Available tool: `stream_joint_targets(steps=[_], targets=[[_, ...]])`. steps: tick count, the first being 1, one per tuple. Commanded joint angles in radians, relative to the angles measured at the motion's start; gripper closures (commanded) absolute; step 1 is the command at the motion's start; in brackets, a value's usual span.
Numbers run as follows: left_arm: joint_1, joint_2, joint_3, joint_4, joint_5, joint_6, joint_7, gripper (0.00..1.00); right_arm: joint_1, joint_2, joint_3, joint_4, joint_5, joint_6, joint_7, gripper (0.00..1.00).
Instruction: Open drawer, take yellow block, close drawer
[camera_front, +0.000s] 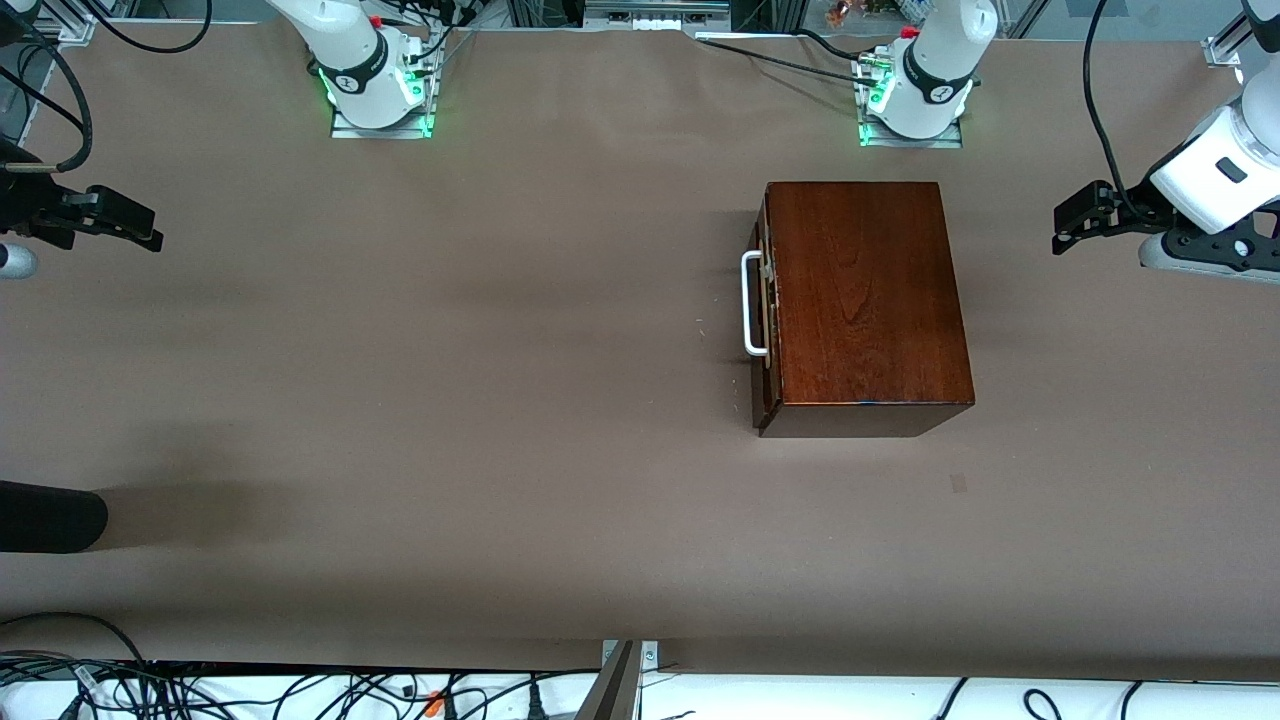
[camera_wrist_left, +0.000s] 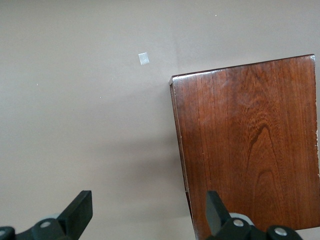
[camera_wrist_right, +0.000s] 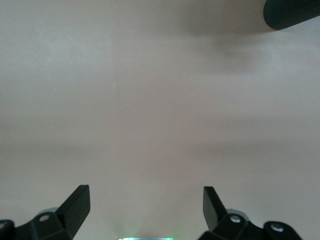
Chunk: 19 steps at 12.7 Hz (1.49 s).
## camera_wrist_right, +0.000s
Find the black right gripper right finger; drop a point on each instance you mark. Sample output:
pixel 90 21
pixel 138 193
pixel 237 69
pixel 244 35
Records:
pixel 217 217

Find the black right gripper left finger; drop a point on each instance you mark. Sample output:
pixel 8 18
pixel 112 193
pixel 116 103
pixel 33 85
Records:
pixel 72 215

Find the black ribbed cylinder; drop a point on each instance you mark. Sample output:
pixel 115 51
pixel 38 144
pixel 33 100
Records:
pixel 292 12

